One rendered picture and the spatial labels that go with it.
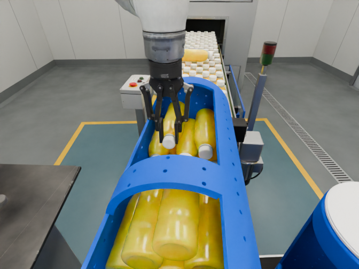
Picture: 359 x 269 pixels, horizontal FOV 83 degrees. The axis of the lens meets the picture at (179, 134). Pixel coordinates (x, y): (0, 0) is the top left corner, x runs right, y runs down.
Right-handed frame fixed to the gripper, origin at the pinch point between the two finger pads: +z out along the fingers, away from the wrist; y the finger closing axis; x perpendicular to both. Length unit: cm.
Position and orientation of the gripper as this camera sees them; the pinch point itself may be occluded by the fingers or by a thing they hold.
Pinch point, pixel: (169, 131)
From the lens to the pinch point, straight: 57.5
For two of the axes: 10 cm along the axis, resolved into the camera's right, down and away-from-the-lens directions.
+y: 9.9, 0.6, -0.9
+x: 1.1, -5.9, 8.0
